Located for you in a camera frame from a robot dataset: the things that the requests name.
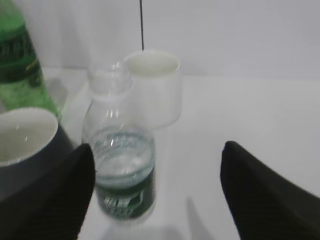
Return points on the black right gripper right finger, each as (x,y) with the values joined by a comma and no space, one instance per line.
(263,204)

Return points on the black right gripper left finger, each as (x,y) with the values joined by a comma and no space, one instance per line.
(54,206)

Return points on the clear water bottle green label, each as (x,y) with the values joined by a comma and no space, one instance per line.
(123,146)

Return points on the dark grey round mug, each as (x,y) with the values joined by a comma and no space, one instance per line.
(33,144)

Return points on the white ceramic mug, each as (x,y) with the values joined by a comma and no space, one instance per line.
(158,83)

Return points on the green soda bottle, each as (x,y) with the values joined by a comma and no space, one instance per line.
(22,81)

